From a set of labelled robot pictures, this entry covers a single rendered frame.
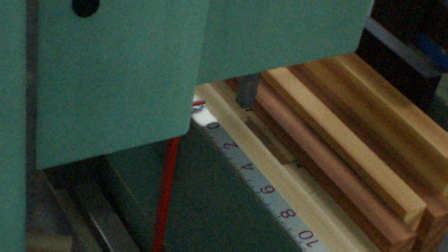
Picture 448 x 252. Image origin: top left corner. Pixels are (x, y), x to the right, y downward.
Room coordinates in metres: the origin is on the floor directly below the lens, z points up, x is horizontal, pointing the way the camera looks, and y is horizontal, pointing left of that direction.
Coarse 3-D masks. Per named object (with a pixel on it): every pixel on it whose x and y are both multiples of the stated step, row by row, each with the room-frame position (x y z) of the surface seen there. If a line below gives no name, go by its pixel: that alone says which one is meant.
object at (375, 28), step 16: (368, 16) 0.47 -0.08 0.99; (368, 32) 0.45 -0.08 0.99; (384, 32) 0.46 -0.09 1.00; (368, 48) 0.45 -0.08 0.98; (384, 48) 0.44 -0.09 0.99; (400, 48) 0.44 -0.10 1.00; (368, 64) 0.45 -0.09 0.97; (384, 64) 0.44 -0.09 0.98; (400, 64) 0.43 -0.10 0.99; (416, 64) 0.42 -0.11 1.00; (432, 64) 0.49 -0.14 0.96; (400, 80) 0.42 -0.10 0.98; (416, 80) 0.42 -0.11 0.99; (432, 80) 0.41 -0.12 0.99; (416, 96) 0.41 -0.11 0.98; (432, 96) 0.42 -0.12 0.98
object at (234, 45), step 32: (224, 0) 0.35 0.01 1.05; (256, 0) 0.36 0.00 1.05; (288, 0) 0.38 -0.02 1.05; (320, 0) 0.39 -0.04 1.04; (352, 0) 0.40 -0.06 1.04; (224, 32) 0.35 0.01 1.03; (256, 32) 0.37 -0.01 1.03; (288, 32) 0.38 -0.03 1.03; (320, 32) 0.39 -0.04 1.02; (352, 32) 0.41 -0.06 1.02; (224, 64) 0.36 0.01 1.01; (256, 64) 0.37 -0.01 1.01; (288, 64) 0.38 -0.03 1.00
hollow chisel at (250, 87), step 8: (240, 80) 0.41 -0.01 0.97; (248, 80) 0.41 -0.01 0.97; (256, 80) 0.41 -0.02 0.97; (240, 88) 0.41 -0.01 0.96; (248, 88) 0.41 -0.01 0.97; (256, 88) 0.41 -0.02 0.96; (240, 96) 0.41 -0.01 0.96; (248, 96) 0.41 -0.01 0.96; (240, 104) 0.41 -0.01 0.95; (248, 104) 0.41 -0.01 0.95
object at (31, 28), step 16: (32, 0) 0.25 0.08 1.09; (32, 16) 0.25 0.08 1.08; (32, 32) 0.25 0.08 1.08; (32, 48) 0.25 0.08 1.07; (32, 64) 0.25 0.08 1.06; (32, 80) 0.25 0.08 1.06; (32, 96) 0.25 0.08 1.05; (32, 112) 0.25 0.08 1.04; (32, 128) 0.25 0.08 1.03; (32, 144) 0.25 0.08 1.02; (32, 160) 0.25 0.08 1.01; (32, 176) 0.25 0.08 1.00; (32, 192) 0.25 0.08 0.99; (32, 208) 0.25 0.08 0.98
